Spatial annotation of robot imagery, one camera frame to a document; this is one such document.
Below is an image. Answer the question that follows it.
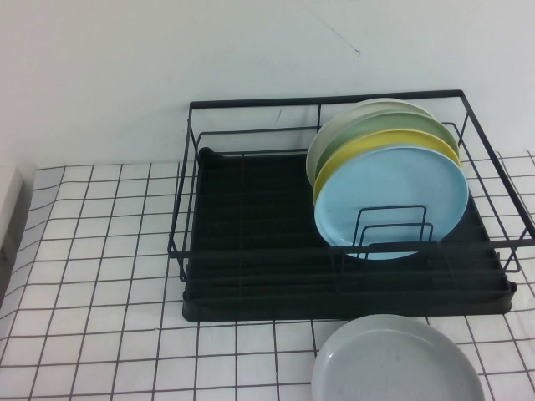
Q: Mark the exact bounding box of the grey round plate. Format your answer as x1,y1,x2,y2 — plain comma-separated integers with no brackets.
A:
310,313,486,401

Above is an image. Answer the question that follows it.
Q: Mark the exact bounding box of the pale whitish-green round plate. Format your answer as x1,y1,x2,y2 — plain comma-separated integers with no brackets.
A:
305,98,436,187

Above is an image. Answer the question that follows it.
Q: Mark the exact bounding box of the yellow round plate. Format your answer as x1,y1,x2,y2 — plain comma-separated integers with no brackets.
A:
313,128,463,200

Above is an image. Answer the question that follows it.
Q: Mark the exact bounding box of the light blue round plate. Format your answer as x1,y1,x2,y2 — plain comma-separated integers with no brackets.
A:
313,144,470,262

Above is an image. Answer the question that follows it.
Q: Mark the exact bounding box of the green round plate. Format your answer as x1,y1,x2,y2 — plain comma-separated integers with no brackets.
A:
315,110,460,176

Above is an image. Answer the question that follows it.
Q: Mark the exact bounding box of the black plastic drain tray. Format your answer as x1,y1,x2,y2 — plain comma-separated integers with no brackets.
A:
181,145,518,323

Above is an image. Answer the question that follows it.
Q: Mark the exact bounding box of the white black-gridded tablecloth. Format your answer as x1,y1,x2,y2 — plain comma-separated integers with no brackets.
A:
0,150,535,401

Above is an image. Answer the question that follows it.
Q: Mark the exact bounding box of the black wire dish rack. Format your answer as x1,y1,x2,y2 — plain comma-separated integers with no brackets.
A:
166,89,535,293

